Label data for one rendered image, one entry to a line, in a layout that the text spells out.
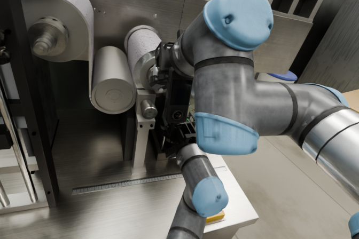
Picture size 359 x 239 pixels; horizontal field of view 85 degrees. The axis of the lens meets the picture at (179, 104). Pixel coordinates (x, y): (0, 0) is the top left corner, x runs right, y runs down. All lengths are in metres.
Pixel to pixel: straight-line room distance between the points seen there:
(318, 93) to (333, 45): 4.47
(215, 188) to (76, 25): 0.46
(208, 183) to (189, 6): 0.68
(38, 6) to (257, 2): 0.42
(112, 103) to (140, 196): 0.30
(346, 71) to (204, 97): 4.47
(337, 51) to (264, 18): 4.50
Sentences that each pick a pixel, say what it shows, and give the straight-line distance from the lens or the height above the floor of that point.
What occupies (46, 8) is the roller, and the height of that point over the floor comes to 1.38.
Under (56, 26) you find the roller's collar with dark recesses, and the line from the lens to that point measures 0.47.
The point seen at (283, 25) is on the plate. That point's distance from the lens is 1.19.
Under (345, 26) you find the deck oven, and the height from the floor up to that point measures 1.41.
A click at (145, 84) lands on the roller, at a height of 1.22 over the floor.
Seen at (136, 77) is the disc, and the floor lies 1.24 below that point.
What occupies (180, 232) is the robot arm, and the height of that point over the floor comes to 1.05.
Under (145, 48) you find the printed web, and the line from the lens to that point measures 0.59.
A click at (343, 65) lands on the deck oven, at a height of 0.82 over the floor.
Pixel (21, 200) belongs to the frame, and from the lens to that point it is 0.70.
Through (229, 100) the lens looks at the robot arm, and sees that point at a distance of 0.22.
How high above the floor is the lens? 1.48
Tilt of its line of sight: 32 degrees down
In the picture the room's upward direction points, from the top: 14 degrees clockwise
